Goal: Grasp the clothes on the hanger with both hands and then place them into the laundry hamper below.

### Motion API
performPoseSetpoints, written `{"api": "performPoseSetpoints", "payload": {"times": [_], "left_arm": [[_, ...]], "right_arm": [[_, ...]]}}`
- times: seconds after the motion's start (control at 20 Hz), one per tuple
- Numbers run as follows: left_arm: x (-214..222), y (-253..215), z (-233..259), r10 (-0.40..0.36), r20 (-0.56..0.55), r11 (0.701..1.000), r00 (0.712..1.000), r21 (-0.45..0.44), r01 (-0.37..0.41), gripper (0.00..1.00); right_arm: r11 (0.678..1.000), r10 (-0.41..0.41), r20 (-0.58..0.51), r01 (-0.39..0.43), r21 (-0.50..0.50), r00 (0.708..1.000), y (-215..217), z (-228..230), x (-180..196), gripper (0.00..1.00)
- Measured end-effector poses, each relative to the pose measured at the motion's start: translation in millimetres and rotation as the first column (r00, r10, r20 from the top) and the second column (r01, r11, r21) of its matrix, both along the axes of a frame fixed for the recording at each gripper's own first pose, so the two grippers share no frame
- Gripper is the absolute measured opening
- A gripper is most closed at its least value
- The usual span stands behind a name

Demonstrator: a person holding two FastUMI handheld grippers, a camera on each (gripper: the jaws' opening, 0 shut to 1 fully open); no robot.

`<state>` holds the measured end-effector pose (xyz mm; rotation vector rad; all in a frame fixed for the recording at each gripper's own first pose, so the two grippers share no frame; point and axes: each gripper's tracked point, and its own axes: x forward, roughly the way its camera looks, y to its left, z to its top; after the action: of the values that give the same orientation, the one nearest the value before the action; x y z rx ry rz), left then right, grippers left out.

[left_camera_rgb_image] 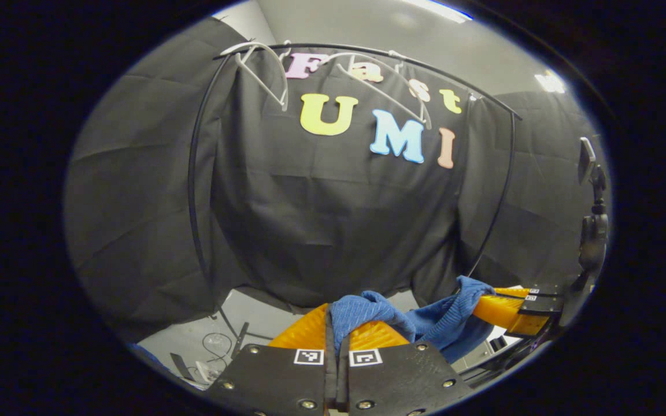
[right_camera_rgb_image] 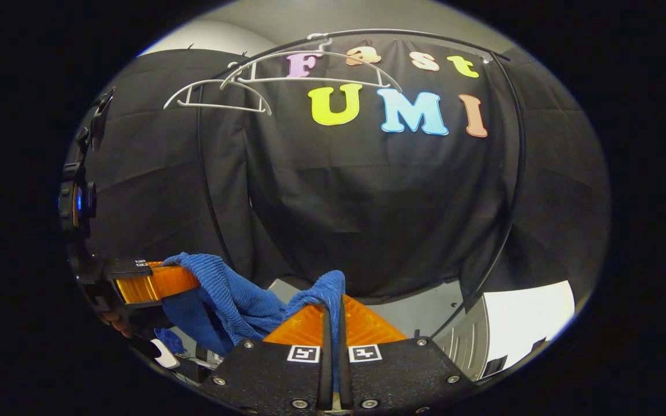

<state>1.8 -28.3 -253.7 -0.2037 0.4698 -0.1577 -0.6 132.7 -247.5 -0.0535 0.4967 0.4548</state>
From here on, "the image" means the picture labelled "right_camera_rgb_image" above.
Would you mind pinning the black metal clothes rack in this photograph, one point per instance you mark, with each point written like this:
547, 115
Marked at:
521, 162

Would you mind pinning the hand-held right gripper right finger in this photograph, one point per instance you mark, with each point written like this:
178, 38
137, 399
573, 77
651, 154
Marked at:
402, 375

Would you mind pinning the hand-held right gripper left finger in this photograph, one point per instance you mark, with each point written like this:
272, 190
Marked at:
325, 375

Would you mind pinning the black backdrop cloth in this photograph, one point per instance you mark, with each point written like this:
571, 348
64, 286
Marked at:
367, 202

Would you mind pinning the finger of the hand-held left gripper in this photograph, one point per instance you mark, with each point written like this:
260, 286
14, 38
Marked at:
159, 283

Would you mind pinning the white plastic clothes hanger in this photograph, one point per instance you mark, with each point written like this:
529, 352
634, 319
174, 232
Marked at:
181, 103
287, 80

